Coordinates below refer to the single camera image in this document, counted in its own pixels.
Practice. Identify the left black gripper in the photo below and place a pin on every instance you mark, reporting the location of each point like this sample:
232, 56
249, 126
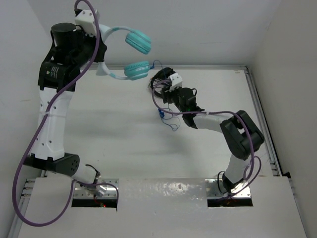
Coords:
80, 34

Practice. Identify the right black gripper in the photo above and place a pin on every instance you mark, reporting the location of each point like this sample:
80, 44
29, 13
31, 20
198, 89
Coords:
167, 94

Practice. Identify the teal cat-ear headphones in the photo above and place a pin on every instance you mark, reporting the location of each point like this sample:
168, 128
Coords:
127, 61

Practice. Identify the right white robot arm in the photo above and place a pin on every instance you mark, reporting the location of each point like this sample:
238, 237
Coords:
241, 134

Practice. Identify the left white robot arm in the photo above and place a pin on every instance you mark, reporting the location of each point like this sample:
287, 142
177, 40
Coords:
56, 86

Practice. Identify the black headphones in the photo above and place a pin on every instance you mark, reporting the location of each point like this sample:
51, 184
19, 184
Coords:
160, 80

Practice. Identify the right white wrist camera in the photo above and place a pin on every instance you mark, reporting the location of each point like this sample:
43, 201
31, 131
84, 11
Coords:
176, 81

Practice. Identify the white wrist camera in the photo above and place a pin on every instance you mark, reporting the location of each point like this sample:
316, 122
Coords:
85, 19
176, 81

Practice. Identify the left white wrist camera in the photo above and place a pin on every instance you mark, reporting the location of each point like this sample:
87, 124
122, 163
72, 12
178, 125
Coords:
85, 19

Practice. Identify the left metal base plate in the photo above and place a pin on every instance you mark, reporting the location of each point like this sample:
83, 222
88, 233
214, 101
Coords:
103, 195

